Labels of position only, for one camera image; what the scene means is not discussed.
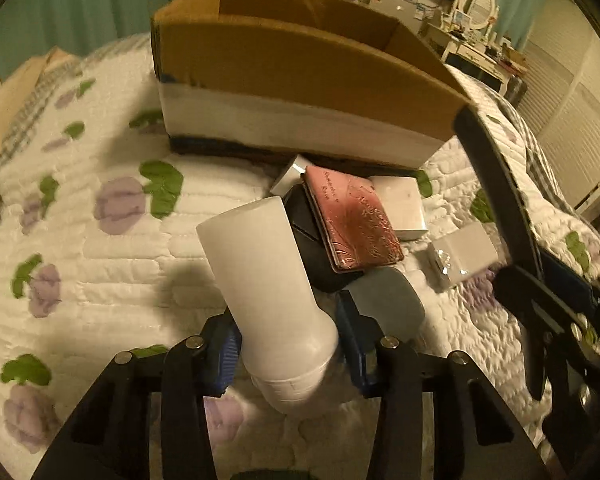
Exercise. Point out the open cardboard box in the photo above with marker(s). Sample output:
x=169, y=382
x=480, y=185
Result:
x=326, y=78

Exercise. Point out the small silver refrigerator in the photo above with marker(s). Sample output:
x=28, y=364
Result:
x=411, y=15

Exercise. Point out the round white vanity mirror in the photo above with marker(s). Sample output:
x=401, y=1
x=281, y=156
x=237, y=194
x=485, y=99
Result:
x=480, y=13

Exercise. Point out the beige pillow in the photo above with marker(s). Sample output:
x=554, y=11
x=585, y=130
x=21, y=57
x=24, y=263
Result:
x=18, y=87

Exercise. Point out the white dressing table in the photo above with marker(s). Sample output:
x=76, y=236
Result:
x=459, y=54

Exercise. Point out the small white cube charger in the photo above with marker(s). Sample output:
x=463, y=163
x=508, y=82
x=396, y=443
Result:
x=461, y=254

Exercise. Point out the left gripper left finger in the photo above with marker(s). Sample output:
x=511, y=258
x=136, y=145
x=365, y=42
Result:
x=107, y=434

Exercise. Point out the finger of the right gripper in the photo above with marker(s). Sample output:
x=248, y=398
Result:
x=500, y=186

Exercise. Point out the white plastic bottle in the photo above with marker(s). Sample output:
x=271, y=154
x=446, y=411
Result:
x=288, y=341

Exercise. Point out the white louvered wardrobe doors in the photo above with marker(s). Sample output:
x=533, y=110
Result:
x=562, y=104

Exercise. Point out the white power adapter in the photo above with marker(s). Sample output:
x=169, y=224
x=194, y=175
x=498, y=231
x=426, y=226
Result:
x=402, y=202

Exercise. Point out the white floral quilt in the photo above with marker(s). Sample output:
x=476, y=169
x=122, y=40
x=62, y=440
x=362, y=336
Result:
x=87, y=271

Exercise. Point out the red embossed wallet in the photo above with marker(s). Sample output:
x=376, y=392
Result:
x=357, y=231

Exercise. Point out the black pouch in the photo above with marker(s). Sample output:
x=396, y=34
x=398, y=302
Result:
x=312, y=248

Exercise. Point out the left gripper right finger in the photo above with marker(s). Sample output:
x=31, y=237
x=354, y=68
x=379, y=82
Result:
x=439, y=418

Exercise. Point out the white small cylinder container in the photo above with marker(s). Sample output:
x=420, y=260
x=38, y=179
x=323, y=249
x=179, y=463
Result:
x=290, y=176

